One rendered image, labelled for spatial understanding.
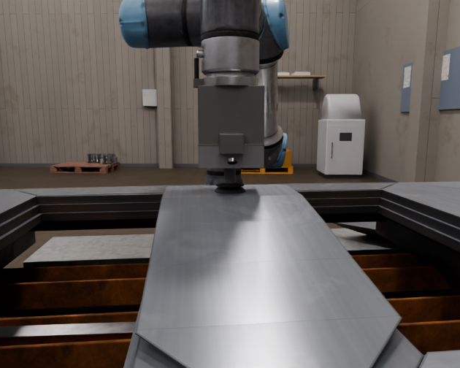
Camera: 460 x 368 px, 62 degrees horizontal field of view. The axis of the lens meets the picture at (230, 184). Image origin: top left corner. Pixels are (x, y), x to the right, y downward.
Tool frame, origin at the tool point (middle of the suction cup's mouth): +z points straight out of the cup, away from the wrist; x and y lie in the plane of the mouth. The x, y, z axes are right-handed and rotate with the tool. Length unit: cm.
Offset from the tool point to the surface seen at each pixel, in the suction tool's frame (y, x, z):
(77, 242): -39, 51, 22
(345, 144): 238, 614, 32
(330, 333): 4.9, -29.0, 2.8
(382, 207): 33.1, 23.8, 7.1
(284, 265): 3.6, -20.5, 1.5
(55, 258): -40, 39, 22
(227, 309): -1.6, -26.4, 2.4
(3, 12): -443, 839, -242
